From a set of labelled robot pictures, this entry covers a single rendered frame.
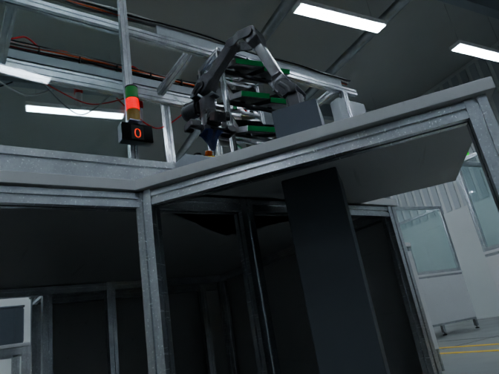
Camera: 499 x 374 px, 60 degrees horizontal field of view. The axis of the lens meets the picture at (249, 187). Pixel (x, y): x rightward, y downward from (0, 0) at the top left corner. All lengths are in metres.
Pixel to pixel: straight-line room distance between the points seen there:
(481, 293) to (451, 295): 3.71
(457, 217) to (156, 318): 10.56
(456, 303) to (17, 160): 6.99
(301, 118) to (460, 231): 10.17
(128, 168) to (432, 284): 6.40
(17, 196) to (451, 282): 7.05
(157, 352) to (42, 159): 0.56
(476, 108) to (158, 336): 0.87
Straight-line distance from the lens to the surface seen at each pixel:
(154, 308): 1.09
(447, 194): 11.53
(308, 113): 1.30
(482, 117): 1.05
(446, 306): 7.41
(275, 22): 7.11
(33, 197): 1.10
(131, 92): 1.75
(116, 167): 1.26
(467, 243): 11.27
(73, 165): 1.22
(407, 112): 1.02
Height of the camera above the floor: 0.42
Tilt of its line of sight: 19 degrees up
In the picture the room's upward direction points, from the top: 10 degrees counter-clockwise
